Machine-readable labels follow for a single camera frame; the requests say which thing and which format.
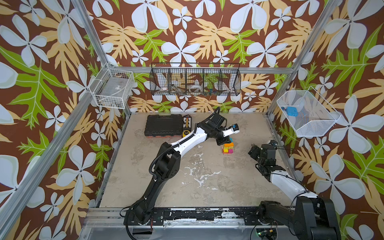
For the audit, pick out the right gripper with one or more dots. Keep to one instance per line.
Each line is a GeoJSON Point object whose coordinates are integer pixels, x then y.
{"type": "Point", "coordinates": [254, 151]}

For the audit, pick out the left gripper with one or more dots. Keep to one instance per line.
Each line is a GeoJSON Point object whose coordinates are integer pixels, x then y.
{"type": "Point", "coordinates": [225, 139]}

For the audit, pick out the orange wood block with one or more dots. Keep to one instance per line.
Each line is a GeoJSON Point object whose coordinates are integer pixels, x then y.
{"type": "Point", "coordinates": [230, 145]}

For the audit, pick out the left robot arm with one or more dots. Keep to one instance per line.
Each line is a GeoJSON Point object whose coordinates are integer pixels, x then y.
{"type": "Point", "coordinates": [167, 163]}

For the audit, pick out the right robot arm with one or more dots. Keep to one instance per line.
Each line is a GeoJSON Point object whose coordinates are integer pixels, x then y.
{"type": "Point", "coordinates": [308, 217]}

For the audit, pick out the yellow tape measure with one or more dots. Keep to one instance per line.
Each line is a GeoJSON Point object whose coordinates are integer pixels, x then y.
{"type": "Point", "coordinates": [186, 133]}

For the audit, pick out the black and red tool case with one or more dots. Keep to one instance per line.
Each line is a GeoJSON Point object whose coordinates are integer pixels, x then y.
{"type": "Point", "coordinates": [163, 125]}

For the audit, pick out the blue object in basket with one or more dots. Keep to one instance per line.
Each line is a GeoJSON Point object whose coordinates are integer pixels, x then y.
{"type": "Point", "coordinates": [292, 111]}

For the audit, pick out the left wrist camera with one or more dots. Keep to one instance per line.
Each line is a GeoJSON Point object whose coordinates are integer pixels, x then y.
{"type": "Point", "coordinates": [233, 129]}

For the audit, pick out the black wire basket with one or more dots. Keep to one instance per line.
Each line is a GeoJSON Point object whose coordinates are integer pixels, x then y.
{"type": "Point", "coordinates": [208, 79]}

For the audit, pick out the white wire basket right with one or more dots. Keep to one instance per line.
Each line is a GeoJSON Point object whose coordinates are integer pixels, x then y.
{"type": "Point", "coordinates": [316, 115]}

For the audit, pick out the white wire basket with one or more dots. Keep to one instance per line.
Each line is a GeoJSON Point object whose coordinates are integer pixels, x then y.
{"type": "Point", "coordinates": [316, 115]}
{"type": "Point", "coordinates": [112, 87]}

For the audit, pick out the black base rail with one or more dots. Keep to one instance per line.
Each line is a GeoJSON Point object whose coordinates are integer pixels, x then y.
{"type": "Point", "coordinates": [246, 215]}

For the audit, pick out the white wire basket left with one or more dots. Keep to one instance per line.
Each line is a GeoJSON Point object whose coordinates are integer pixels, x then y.
{"type": "Point", "coordinates": [112, 87]}

